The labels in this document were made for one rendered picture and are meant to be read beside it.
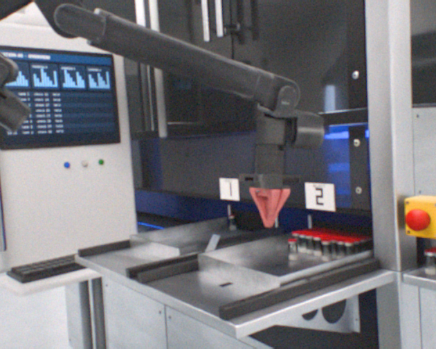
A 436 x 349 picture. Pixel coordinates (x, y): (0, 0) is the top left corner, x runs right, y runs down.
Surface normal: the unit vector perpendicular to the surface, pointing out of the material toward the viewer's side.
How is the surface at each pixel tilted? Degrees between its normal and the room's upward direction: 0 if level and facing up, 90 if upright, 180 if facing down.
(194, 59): 102
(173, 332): 90
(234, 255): 90
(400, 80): 90
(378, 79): 90
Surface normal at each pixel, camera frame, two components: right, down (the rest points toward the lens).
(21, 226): 0.64, 0.02
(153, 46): 0.35, 0.25
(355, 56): -0.80, 0.09
